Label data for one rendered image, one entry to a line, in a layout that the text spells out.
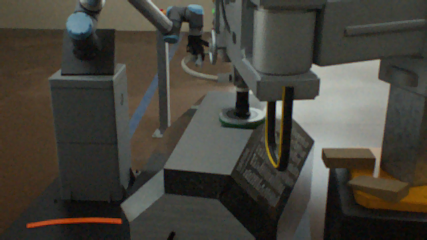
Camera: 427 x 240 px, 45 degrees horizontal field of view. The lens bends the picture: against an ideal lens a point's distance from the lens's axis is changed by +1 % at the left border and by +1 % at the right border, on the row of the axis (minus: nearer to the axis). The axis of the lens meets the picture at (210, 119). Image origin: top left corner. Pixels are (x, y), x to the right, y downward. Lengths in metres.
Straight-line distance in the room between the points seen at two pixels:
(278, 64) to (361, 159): 0.76
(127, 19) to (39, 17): 1.58
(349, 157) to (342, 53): 0.62
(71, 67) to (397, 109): 2.01
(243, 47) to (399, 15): 0.52
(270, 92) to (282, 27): 0.20
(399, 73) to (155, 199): 0.99
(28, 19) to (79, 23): 6.78
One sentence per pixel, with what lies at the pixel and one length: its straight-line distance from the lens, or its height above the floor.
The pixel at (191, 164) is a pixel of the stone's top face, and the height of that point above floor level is 0.87.
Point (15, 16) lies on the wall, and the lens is 9.97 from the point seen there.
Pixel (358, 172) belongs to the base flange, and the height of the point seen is 0.78.
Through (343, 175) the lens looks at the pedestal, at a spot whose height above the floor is 0.74.
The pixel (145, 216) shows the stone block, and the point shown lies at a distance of 1.94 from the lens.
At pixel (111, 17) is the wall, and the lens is 9.42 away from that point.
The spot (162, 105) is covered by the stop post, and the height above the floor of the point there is 0.29.
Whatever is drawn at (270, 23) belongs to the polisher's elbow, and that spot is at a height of 1.44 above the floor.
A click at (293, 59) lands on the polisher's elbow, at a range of 1.56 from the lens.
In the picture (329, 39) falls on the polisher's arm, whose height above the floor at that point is 1.39.
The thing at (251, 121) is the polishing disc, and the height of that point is 0.89.
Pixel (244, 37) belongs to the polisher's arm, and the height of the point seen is 1.35.
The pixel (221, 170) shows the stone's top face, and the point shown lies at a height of 0.87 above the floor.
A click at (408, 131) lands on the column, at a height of 0.99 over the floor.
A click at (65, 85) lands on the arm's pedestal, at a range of 3.24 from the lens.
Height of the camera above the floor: 1.70
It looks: 21 degrees down
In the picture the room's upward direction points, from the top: straight up
